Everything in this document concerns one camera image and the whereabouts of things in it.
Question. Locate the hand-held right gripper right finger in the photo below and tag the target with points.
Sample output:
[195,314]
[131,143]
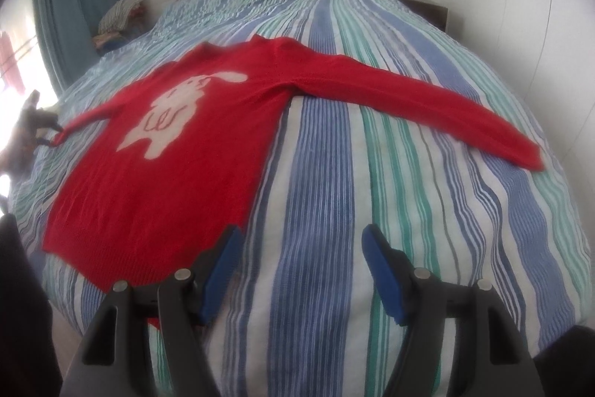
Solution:
[382,273]

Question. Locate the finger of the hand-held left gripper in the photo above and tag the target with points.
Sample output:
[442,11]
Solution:
[50,120]

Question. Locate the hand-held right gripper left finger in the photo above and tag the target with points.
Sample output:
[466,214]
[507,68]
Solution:
[222,273]

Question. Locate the red knit sweater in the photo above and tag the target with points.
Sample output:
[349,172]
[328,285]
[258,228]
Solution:
[139,201]

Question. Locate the pile of mixed clothes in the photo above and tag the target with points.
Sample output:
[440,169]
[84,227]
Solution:
[118,18]

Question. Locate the striped bed cover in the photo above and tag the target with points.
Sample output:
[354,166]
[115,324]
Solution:
[325,173]

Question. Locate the dark wooden nightstand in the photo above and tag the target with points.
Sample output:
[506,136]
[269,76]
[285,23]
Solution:
[425,12]

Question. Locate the white wardrobe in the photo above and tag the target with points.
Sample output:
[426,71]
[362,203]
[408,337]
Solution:
[525,20]

